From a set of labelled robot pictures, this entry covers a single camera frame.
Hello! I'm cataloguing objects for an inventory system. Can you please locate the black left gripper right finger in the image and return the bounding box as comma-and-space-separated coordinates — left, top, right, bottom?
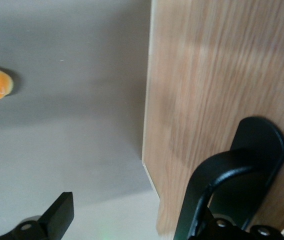
196, 207, 284, 240

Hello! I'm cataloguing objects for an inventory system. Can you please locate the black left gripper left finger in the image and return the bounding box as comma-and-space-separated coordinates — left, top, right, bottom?
0, 191, 75, 240

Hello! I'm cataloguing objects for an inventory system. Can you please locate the black metal drawer handle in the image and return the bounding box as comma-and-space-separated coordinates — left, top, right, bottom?
173, 116, 284, 240

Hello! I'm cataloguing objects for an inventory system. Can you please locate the light wooden drawer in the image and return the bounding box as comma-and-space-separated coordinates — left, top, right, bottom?
141, 0, 284, 240

